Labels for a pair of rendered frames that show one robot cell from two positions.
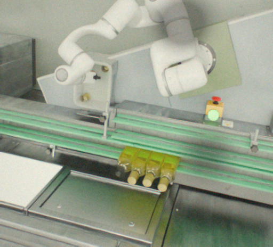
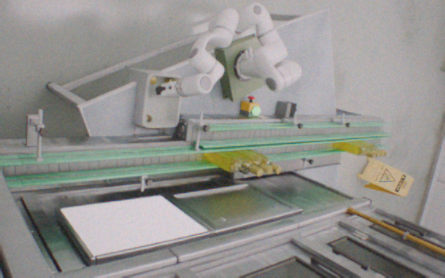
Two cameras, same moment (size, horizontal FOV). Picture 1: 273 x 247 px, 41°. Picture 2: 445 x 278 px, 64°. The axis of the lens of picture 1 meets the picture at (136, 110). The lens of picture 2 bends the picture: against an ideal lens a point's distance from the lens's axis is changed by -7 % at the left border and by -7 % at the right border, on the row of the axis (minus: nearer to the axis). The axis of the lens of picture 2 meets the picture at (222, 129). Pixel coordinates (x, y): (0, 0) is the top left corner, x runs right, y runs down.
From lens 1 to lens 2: 1.40 m
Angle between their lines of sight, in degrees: 52
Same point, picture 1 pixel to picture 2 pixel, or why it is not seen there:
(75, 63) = (217, 70)
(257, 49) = not seen: hidden behind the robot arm
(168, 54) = (277, 56)
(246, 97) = (262, 94)
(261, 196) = (284, 167)
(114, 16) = (232, 25)
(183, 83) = (293, 78)
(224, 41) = not seen: hidden behind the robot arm
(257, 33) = not seen: hidden behind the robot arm
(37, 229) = (246, 238)
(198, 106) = (234, 108)
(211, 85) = (253, 86)
